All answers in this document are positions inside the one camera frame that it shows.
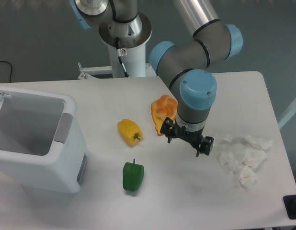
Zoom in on black floor cable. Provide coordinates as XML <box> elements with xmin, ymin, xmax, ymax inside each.
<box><xmin>0</xmin><ymin>60</ymin><xmax>13</xmax><ymax>84</ymax></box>

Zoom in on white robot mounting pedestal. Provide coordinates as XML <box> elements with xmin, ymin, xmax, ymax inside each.
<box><xmin>77</xmin><ymin>12</ymin><xmax>160</xmax><ymax>80</ymax></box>

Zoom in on green bell pepper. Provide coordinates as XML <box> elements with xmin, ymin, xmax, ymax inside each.
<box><xmin>123</xmin><ymin>159</ymin><xmax>145</xmax><ymax>192</ymax></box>

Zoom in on white open trash can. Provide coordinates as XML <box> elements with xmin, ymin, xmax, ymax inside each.
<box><xmin>0</xmin><ymin>85</ymin><xmax>89</xmax><ymax>193</ymax></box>

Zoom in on black device table corner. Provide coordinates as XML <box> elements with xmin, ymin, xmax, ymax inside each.
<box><xmin>283</xmin><ymin>195</ymin><xmax>296</xmax><ymax>219</ymax></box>

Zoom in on white frame at right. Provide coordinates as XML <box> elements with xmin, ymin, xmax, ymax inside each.
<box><xmin>278</xmin><ymin>98</ymin><xmax>296</xmax><ymax>129</ymax></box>

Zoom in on crumpled white tissue top right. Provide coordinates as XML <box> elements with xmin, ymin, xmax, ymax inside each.
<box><xmin>233</xmin><ymin>134</ymin><xmax>273</xmax><ymax>151</ymax></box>

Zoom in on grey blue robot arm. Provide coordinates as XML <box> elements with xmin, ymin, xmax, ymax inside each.
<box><xmin>70</xmin><ymin>0</ymin><xmax>243</xmax><ymax>155</ymax></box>

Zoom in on crumpled white tissue top left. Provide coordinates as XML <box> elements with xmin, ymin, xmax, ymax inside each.
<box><xmin>214</xmin><ymin>133</ymin><xmax>233</xmax><ymax>146</ymax></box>

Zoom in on crumpled white tissue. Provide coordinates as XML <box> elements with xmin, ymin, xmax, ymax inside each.
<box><xmin>220</xmin><ymin>151</ymin><xmax>239</xmax><ymax>171</ymax></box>
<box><xmin>243</xmin><ymin>149</ymin><xmax>267</xmax><ymax>169</ymax></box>
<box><xmin>214</xmin><ymin>133</ymin><xmax>233</xmax><ymax>146</ymax></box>
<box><xmin>233</xmin><ymin>134</ymin><xmax>273</xmax><ymax>151</ymax></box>
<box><xmin>237</xmin><ymin>165</ymin><xmax>257</xmax><ymax>191</ymax></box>

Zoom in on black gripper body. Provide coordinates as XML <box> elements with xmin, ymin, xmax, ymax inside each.
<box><xmin>172</xmin><ymin>124</ymin><xmax>204</xmax><ymax>148</ymax></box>

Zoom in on crumpled white tissue middle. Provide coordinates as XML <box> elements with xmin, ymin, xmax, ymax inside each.
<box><xmin>243</xmin><ymin>149</ymin><xmax>267</xmax><ymax>169</ymax></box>

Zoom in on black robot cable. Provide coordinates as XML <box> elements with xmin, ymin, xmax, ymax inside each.
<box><xmin>108</xmin><ymin>0</ymin><xmax>139</xmax><ymax>78</ymax></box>

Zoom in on yellow bell pepper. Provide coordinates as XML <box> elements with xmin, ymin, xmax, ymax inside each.
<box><xmin>117</xmin><ymin>119</ymin><xmax>143</xmax><ymax>147</ymax></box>

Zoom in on crumpled white tissue bottom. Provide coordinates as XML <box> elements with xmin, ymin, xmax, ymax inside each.
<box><xmin>237</xmin><ymin>165</ymin><xmax>257</xmax><ymax>191</ymax></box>

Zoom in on orange striped bell pepper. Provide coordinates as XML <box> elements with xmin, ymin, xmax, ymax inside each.
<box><xmin>150</xmin><ymin>95</ymin><xmax>178</xmax><ymax>136</ymax></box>

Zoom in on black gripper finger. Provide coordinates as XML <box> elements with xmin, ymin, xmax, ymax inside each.
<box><xmin>160</xmin><ymin>117</ymin><xmax>176</xmax><ymax>143</ymax></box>
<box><xmin>196</xmin><ymin>136</ymin><xmax>214</xmax><ymax>157</ymax></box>

